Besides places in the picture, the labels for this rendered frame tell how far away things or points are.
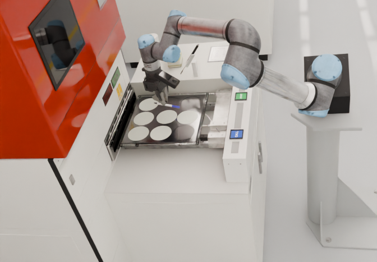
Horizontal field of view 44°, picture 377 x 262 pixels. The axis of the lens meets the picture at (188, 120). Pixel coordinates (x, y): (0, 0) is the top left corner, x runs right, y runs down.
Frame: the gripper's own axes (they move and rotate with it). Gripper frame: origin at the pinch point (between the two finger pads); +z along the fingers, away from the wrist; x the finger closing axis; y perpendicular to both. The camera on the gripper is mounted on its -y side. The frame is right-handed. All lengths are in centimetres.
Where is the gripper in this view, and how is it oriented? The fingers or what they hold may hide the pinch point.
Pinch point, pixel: (165, 102)
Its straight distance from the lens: 222.3
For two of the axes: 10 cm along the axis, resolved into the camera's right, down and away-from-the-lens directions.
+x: -4.3, 6.3, -6.5
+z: 1.7, 7.6, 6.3
